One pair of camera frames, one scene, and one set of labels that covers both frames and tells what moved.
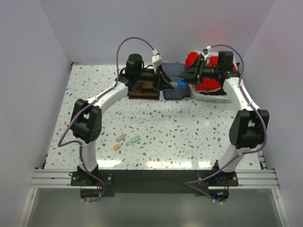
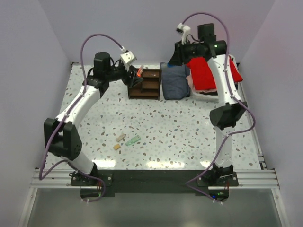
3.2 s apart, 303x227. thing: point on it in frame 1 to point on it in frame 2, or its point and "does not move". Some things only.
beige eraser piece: [120, 137] does not move
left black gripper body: [158, 74] to [127, 79]
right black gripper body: [203, 71] to [185, 52]
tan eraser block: [116, 146] does not move
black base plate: [155, 183] does not move
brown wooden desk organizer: [147, 91] does not move
